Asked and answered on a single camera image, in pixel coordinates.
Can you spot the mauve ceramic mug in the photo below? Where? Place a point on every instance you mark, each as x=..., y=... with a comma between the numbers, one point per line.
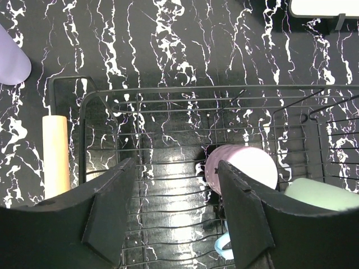
x=254, y=162

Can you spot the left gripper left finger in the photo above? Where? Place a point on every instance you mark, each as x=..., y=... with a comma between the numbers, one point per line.
x=81, y=228

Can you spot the white whiteboard black frame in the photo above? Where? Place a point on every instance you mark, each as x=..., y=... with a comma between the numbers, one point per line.
x=334, y=11

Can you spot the light blue ceramic mug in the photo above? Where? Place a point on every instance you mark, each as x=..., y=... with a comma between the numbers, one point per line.
x=221, y=242

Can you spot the black wire dish rack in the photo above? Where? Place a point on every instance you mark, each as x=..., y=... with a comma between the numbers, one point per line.
x=174, y=217

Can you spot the left wooden rack handle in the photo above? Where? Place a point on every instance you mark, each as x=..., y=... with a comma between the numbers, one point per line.
x=56, y=157

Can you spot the black marble pattern mat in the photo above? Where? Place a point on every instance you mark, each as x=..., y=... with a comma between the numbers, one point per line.
x=74, y=46

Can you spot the lavender plastic cup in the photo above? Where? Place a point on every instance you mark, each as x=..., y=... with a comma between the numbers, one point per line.
x=15, y=64

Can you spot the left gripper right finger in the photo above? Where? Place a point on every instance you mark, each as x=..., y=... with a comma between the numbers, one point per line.
x=270, y=230

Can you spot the green plastic cup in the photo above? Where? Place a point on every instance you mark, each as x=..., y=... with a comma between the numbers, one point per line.
x=321, y=195

